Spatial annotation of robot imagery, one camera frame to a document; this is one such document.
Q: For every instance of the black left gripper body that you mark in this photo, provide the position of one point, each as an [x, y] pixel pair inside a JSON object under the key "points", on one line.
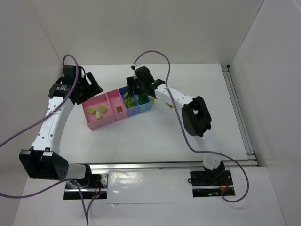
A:
{"points": [[88, 87]]}

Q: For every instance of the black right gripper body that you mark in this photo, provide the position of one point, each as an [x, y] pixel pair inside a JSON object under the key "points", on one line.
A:
{"points": [[140, 89]]}

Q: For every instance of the green long lego brick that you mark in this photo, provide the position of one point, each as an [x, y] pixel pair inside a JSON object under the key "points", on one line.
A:
{"points": [[142, 97]]}

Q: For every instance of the lone pale lime lego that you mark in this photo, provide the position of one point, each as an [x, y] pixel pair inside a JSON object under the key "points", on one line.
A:
{"points": [[91, 110]]}

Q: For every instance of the lime square lego hollow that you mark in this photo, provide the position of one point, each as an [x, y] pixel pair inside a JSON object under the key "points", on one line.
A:
{"points": [[128, 101]]}

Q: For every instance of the lime sloped lego brick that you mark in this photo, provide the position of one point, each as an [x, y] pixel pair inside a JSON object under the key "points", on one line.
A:
{"points": [[98, 115]]}

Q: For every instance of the pale lime lego brick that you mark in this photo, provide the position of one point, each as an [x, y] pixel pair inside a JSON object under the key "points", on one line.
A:
{"points": [[169, 106]]}

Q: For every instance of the brown lego plate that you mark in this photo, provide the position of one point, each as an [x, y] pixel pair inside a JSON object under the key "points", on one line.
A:
{"points": [[119, 109]]}

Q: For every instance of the dark green lego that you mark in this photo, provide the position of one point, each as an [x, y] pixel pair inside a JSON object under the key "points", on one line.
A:
{"points": [[142, 102]]}

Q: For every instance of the lime long lego brick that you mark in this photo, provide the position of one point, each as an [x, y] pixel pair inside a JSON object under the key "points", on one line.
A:
{"points": [[130, 105]]}

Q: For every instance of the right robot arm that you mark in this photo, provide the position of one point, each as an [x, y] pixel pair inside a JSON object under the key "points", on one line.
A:
{"points": [[193, 113]]}

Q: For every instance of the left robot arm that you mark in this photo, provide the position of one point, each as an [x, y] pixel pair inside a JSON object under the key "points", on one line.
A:
{"points": [[42, 160]]}

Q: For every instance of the light blue container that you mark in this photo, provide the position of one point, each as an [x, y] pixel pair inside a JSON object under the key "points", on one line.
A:
{"points": [[144, 107]]}

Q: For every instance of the purple blue container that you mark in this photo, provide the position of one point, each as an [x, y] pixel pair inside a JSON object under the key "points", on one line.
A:
{"points": [[130, 111]]}

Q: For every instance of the pink container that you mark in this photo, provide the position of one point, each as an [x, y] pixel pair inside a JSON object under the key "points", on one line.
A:
{"points": [[111, 100]]}

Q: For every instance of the aluminium rail right side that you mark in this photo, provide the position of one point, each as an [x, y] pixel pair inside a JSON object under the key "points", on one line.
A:
{"points": [[237, 109]]}

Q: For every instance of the aluminium rail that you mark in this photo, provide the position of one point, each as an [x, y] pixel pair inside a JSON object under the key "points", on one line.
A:
{"points": [[237, 109], [165, 165]]}

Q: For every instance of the aluminium rail front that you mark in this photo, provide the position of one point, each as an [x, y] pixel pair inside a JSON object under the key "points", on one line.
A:
{"points": [[165, 165]]}

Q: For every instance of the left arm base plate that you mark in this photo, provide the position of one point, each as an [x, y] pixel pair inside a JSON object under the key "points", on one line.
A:
{"points": [[95, 186]]}

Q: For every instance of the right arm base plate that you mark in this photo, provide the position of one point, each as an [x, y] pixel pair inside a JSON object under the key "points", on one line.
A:
{"points": [[202, 187]]}

